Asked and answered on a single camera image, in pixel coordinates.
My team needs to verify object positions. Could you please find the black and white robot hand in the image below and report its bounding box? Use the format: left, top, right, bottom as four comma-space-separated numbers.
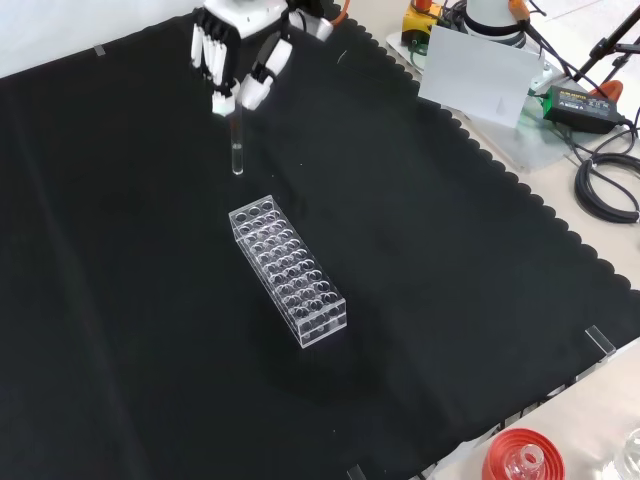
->
189, 0, 335, 117

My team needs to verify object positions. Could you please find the clear glass test tube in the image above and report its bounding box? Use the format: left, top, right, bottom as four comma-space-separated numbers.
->
228, 97, 246, 177

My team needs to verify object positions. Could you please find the clear plastic test tube rack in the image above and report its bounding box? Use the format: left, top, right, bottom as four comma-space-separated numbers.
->
227, 194, 348, 350

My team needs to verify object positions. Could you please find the yellow stop button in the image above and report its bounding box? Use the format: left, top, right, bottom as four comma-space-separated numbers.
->
402, 0, 444, 37

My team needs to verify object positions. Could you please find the pale board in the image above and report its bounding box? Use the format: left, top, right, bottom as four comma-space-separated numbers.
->
417, 24, 547, 130

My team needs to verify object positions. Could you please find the black bench cloth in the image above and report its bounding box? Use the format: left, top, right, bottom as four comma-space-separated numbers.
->
0, 13, 640, 480

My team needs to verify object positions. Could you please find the black power adapter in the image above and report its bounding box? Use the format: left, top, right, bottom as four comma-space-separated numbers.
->
542, 84, 634, 135

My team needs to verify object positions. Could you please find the black tripod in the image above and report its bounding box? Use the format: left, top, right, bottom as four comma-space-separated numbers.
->
573, 0, 640, 101

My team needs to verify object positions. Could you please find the clear round-bottom flask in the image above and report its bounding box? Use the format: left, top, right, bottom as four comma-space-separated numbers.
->
506, 445, 547, 480

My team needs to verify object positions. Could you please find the clear glass vessel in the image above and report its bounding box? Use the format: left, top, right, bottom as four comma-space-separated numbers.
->
621, 428, 640, 480

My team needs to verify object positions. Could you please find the orange cable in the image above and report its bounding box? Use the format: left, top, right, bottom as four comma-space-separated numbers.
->
327, 0, 352, 27

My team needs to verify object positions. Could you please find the grey metal base plate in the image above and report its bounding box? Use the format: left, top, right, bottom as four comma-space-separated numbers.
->
382, 28, 604, 175

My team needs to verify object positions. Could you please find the coiled black cable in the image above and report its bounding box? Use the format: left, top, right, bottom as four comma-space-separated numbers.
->
574, 153, 640, 224

